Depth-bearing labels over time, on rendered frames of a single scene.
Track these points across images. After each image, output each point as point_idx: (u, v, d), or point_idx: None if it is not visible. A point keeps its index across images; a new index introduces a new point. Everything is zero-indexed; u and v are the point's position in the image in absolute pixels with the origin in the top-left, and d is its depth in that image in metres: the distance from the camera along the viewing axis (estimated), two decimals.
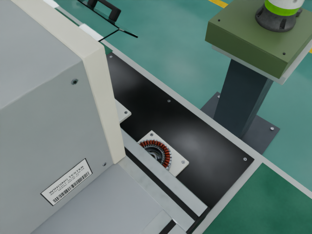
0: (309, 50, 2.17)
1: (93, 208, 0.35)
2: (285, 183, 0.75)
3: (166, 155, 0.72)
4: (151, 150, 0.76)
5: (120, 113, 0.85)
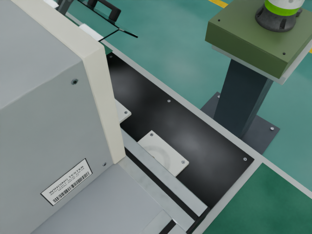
0: (309, 50, 2.17)
1: (93, 208, 0.35)
2: (285, 183, 0.75)
3: None
4: None
5: (120, 113, 0.85)
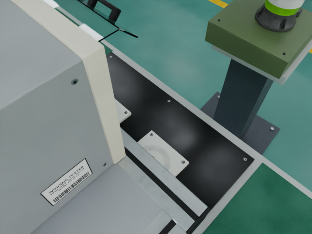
0: (309, 50, 2.17)
1: (93, 208, 0.35)
2: (285, 183, 0.75)
3: None
4: None
5: (120, 113, 0.85)
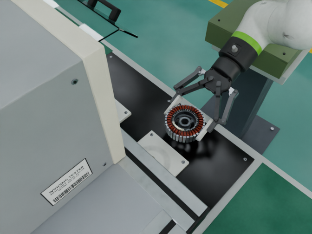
0: (309, 50, 2.17)
1: (93, 208, 0.35)
2: (285, 183, 0.75)
3: None
4: None
5: (120, 113, 0.85)
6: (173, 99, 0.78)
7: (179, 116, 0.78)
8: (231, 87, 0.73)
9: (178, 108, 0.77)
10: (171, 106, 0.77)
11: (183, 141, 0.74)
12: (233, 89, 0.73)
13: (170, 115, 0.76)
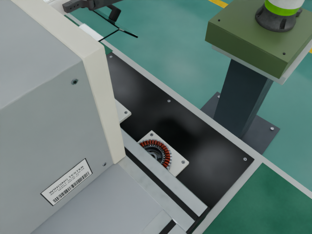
0: (309, 50, 2.17)
1: (93, 208, 0.35)
2: (285, 183, 0.75)
3: None
4: None
5: (120, 113, 0.85)
6: (71, 9, 0.51)
7: (146, 151, 0.76)
8: None
9: (146, 143, 0.75)
10: None
11: None
12: None
13: None
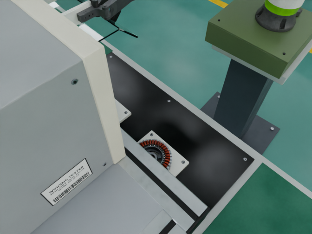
0: (309, 50, 2.17)
1: (93, 208, 0.35)
2: (285, 183, 0.75)
3: None
4: None
5: (120, 113, 0.85)
6: (86, 18, 0.48)
7: (146, 151, 0.76)
8: None
9: (146, 143, 0.75)
10: None
11: None
12: None
13: None
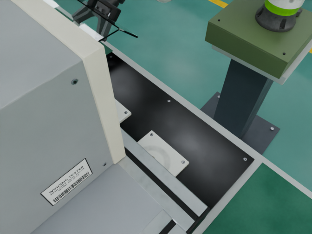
0: (309, 50, 2.17)
1: (93, 208, 0.35)
2: (285, 183, 0.75)
3: None
4: None
5: (120, 113, 0.85)
6: None
7: None
8: None
9: None
10: None
11: None
12: None
13: None
